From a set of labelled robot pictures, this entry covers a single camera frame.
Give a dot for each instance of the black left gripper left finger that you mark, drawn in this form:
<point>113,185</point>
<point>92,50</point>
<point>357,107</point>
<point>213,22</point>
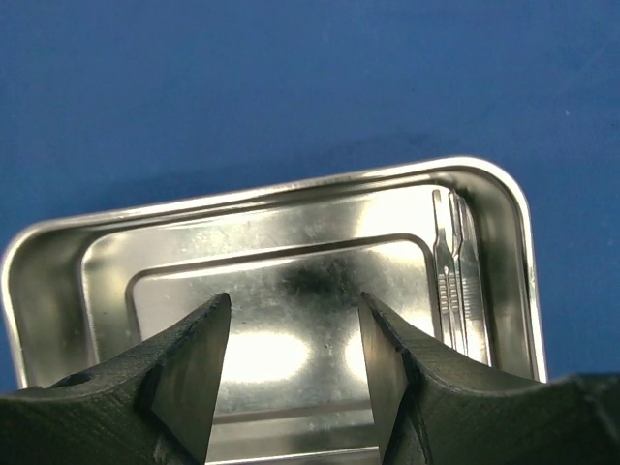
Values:
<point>152,404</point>

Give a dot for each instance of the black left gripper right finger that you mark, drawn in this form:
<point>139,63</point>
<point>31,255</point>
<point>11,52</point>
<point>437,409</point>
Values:
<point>433,405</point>

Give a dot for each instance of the stainless steel tray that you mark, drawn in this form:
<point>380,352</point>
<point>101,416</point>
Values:
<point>294,259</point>

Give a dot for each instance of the blue surgical cloth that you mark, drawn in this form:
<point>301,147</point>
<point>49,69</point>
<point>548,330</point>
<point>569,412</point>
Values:
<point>111,104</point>

